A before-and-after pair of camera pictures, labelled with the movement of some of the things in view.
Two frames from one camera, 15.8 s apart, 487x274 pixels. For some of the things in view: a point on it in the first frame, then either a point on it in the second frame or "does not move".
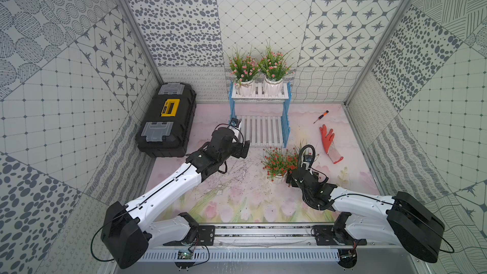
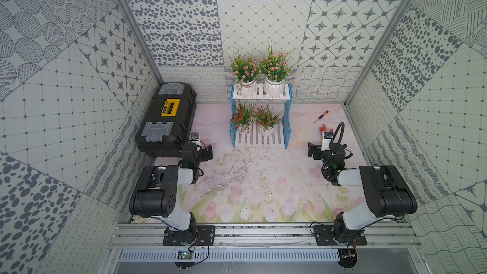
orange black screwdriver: [326, 111] does not move
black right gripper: [288, 179] → [318, 151]
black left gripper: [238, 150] → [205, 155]
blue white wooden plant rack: [262, 130] does not move
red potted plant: [303, 144] → [266, 119]
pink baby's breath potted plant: [243, 70] does not move
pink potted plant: [274, 68] does not move
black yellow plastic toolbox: [165, 129] does not move
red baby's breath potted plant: [279, 163] → [241, 117]
